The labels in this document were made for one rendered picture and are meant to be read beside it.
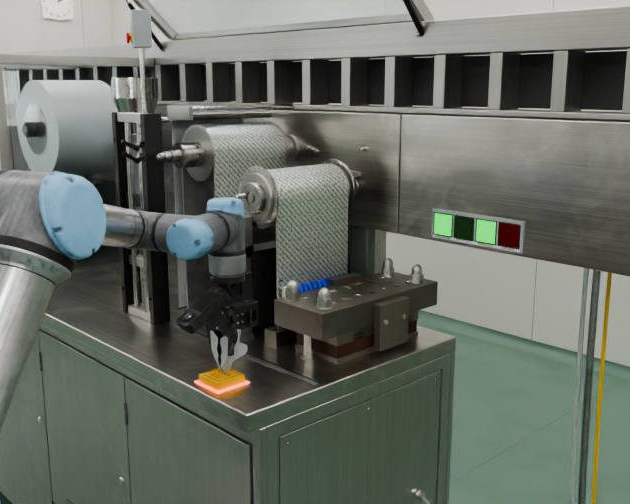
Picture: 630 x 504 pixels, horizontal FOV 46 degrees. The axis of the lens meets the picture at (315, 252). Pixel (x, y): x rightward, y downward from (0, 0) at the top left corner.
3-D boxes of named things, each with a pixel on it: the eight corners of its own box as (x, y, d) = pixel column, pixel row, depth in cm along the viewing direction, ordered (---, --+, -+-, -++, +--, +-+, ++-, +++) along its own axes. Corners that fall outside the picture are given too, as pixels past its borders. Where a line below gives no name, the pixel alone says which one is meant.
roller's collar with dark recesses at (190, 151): (171, 167, 191) (170, 142, 190) (191, 165, 195) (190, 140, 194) (185, 169, 186) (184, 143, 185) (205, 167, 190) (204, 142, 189)
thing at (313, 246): (276, 294, 177) (275, 217, 173) (346, 277, 193) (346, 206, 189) (278, 295, 177) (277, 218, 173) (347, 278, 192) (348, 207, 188)
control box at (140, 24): (125, 48, 211) (123, 11, 209) (149, 48, 213) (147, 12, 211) (127, 47, 205) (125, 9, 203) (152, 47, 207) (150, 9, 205)
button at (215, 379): (198, 384, 157) (198, 373, 156) (225, 375, 161) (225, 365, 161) (218, 394, 152) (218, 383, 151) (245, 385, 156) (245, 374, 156)
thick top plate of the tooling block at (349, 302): (274, 324, 172) (273, 299, 171) (388, 292, 199) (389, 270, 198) (322, 341, 161) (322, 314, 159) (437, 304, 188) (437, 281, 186)
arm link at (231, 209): (195, 201, 147) (219, 195, 154) (197, 255, 149) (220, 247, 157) (230, 203, 144) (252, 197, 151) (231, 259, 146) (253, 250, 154)
